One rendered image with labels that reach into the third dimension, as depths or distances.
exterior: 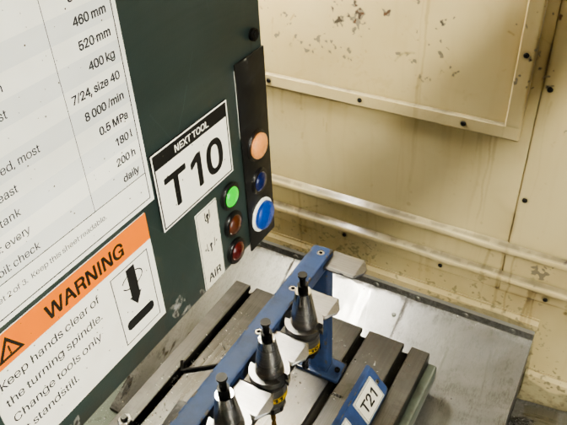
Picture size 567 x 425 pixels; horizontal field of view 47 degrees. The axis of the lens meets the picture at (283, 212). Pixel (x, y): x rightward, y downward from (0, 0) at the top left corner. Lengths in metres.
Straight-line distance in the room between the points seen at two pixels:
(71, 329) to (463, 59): 0.97
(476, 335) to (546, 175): 0.45
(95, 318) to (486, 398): 1.19
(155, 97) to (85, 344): 0.18
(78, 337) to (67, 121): 0.16
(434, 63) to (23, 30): 1.00
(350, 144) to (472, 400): 0.63
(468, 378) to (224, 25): 1.20
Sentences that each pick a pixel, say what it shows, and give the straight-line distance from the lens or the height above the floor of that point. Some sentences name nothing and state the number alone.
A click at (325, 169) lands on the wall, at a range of 1.53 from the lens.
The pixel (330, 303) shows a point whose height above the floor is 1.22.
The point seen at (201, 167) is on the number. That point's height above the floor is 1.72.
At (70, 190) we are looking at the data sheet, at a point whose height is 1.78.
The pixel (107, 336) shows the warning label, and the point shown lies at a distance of 0.51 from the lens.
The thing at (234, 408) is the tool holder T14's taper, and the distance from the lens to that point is 0.91.
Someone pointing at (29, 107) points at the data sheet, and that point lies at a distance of 0.39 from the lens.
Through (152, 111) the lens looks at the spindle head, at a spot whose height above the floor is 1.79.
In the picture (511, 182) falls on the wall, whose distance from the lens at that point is 1.38.
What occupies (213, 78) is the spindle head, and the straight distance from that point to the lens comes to 0.53.
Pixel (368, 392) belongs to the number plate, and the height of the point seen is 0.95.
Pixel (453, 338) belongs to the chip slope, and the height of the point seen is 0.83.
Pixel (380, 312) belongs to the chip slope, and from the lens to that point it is 1.64.
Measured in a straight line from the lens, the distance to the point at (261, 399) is 0.99.
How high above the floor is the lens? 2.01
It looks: 37 degrees down
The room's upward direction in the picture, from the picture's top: 3 degrees counter-clockwise
